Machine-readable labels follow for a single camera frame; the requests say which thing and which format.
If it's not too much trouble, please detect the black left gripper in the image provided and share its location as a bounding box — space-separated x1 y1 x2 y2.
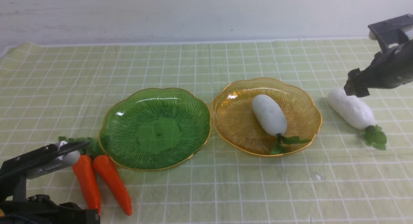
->
0 194 100 224

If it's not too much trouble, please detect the amber ribbed plastic plate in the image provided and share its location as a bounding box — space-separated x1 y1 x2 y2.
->
211 77 323 158

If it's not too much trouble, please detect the orange toy carrot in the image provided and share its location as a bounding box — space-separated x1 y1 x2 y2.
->
72 137 101 214
87 137 132 216

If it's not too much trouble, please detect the green ribbed plastic plate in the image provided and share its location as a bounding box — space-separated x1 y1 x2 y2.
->
98 88 212 171

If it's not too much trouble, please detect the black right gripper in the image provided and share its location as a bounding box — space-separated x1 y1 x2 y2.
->
344 40 413 98

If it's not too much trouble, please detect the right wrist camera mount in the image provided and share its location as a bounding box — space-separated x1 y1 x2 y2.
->
368 14 413 53

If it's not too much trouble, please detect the green checked tablecloth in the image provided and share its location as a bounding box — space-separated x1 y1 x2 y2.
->
0 39 412 224

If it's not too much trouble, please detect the white toy radish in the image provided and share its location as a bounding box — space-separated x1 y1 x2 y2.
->
252 94 310 155
327 89 388 151

